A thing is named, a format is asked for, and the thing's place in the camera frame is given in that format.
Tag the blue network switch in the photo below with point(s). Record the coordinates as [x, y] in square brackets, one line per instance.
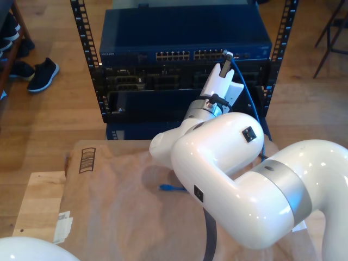
[176, 30]

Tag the black rack frame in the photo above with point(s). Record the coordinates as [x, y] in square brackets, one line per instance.
[87, 44]

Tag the white shipping label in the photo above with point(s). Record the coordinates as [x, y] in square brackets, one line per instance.
[63, 228]

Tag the small white paper scrap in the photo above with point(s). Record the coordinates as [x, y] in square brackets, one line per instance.
[300, 227]

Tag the dark sneaker with white sole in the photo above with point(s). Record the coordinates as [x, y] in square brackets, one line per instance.
[43, 76]
[23, 71]
[12, 27]

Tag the black rack tray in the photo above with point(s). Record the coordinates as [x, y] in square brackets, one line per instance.
[149, 103]

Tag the wooden shoe shelf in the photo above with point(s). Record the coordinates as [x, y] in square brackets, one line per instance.
[20, 19]

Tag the dark metal chair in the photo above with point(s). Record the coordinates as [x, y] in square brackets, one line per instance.
[329, 38]

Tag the black server chassis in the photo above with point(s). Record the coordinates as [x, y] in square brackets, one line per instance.
[163, 81]

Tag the dark shoe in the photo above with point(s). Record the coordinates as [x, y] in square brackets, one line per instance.
[25, 47]

